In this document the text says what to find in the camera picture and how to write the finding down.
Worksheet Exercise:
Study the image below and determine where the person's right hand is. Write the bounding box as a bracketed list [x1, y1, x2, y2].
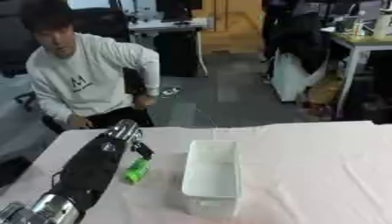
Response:
[66, 114, 95, 130]

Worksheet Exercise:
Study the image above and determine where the person's left hand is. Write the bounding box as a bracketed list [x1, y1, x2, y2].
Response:
[131, 94, 158, 110]

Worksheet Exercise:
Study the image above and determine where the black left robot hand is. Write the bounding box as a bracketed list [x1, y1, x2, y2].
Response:
[129, 141, 157, 161]

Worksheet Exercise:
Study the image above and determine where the white open box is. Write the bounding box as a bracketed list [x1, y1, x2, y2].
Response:
[180, 139, 245, 219]

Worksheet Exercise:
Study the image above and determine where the black office chair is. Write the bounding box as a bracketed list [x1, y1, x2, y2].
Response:
[13, 67, 157, 135]

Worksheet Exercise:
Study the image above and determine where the green plastic bottle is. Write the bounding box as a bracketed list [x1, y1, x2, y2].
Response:
[122, 157, 153, 185]

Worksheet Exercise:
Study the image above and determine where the white power strip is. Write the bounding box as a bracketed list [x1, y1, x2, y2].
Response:
[159, 86, 184, 97]

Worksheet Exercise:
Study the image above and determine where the person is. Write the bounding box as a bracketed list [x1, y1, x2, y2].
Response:
[18, 0, 163, 131]

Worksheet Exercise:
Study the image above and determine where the white desk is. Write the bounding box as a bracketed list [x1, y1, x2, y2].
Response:
[127, 17, 212, 78]

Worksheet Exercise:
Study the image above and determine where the wooden cabinet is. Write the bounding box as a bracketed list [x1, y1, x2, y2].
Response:
[191, 0, 267, 54]

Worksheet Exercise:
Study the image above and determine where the white bag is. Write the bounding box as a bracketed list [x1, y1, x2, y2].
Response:
[269, 48, 330, 103]

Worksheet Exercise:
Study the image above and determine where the black hanging jacket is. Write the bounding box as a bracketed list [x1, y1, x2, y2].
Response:
[274, 12, 331, 77]

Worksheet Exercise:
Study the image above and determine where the yellow bag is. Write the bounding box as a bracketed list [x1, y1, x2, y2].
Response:
[304, 76, 345, 107]

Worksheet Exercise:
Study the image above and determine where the grey metal table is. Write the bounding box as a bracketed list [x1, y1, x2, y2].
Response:
[329, 32, 392, 120]

